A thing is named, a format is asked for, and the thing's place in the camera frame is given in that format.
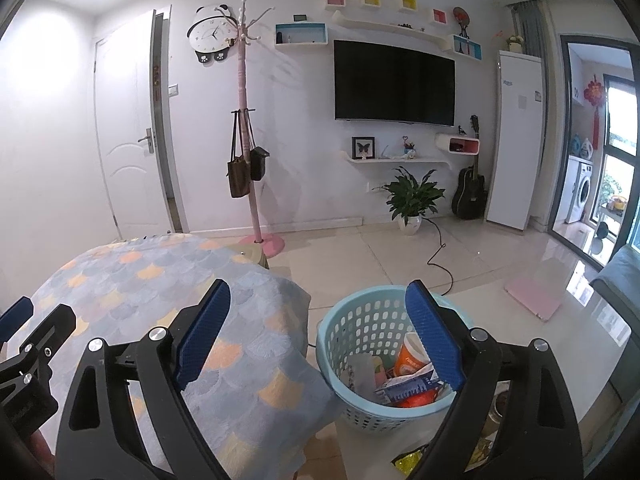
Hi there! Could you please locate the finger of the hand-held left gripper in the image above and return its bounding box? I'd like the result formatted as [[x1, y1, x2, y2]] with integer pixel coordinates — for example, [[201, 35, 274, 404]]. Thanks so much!
[[0, 296, 35, 345], [0, 304, 77, 378]]

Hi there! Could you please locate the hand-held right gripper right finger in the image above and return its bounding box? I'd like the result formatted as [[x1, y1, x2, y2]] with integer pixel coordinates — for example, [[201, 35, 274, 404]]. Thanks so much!
[[404, 280, 586, 480]]

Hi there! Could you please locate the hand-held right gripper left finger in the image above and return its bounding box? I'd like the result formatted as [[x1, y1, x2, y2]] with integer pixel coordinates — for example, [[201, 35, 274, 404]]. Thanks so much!
[[54, 278, 232, 480]]

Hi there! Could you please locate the orange canister with white lid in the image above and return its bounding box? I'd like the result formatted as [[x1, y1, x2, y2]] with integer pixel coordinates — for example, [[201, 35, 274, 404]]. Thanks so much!
[[392, 332, 433, 378]]

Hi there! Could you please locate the white cardboard box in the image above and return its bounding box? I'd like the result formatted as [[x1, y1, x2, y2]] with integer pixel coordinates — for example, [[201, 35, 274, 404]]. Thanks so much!
[[375, 362, 446, 405]]

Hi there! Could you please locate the orange plastic bag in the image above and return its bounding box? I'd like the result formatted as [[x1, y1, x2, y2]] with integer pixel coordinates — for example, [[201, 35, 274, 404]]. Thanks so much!
[[395, 390, 443, 409]]

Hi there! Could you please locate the light blue plastic basket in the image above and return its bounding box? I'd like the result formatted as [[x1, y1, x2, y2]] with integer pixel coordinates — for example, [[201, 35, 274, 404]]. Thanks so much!
[[316, 285, 468, 433]]

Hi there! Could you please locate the scale patterned blanket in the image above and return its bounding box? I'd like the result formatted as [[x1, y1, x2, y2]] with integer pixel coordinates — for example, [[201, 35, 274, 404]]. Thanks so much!
[[20, 234, 341, 480]]

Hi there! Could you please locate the pink floor mat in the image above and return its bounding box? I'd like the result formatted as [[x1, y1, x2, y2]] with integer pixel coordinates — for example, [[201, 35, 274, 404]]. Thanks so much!
[[504, 272, 566, 322]]

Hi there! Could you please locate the yellow green packet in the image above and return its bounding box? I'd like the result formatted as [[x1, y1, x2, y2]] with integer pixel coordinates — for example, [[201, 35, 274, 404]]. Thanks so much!
[[395, 447, 431, 476]]

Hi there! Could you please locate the potted green plant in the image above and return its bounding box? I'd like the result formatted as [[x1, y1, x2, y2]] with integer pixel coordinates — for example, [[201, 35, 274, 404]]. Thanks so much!
[[372, 166, 447, 236]]

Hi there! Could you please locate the black acoustic guitar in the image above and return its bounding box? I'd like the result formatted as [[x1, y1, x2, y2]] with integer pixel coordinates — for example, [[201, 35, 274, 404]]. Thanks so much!
[[451, 115, 488, 221]]

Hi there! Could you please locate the brown hanging bag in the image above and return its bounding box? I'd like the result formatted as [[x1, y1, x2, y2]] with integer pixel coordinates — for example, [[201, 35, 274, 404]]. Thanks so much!
[[227, 110, 251, 199]]

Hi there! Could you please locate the black hanging bag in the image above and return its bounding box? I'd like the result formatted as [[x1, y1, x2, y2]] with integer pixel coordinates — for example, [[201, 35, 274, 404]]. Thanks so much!
[[245, 110, 271, 182]]

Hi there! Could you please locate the white and red shelf box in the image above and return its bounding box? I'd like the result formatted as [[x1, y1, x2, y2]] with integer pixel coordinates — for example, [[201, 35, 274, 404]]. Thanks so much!
[[435, 132, 481, 157]]

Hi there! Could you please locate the grey sofa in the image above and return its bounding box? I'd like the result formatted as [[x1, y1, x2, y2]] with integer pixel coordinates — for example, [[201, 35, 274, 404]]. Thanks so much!
[[590, 245, 640, 311]]

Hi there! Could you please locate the tall white cabinet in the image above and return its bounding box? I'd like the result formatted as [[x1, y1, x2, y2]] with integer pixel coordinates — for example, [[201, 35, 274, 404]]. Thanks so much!
[[485, 49, 545, 233]]

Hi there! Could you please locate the white washing machine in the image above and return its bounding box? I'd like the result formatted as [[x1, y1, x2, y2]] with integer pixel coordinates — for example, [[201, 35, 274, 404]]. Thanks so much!
[[565, 155, 593, 224]]

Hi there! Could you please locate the white door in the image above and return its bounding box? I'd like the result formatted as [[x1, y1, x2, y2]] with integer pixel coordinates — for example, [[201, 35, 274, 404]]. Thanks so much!
[[94, 7, 173, 238]]

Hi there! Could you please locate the pink coat rack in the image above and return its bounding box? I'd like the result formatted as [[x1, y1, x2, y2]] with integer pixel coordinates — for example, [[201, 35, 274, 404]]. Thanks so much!
[[231, 0, 286, 257]]

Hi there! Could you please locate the red knot ornament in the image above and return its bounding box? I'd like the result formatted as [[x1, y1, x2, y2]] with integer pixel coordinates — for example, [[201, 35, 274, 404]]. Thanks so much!
[[585, 75, 606, 151]]

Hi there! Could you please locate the grey curtain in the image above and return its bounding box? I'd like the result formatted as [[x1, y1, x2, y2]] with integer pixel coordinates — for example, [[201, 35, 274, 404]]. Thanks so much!
[[510, 0, 556, 56]]

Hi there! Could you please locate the black floor cable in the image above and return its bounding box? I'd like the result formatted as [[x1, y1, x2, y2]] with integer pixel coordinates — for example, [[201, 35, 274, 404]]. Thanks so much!
[[425, 217, 456, 295]]

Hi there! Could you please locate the white curved wall shelf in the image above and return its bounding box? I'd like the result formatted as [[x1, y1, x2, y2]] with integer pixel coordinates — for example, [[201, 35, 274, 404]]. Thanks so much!
[[342, 151, 451, 166]]

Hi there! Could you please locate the wall-mounted television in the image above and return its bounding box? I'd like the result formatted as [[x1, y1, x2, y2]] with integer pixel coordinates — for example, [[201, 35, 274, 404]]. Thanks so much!
[[333, 39, 457, 127]]

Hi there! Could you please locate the panda wall clock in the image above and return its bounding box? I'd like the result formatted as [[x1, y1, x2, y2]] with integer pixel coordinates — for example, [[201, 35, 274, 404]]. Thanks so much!
[[186, 4, 238, 64]]

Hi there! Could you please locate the long blue wall box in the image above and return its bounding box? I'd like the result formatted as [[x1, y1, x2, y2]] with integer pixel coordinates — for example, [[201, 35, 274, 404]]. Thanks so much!
[[275, 22, 328, 46]]

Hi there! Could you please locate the white wavy wall shelf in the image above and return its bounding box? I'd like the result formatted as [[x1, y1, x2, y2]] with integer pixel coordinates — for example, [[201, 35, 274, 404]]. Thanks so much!
[[331, 10, 448, 53]]

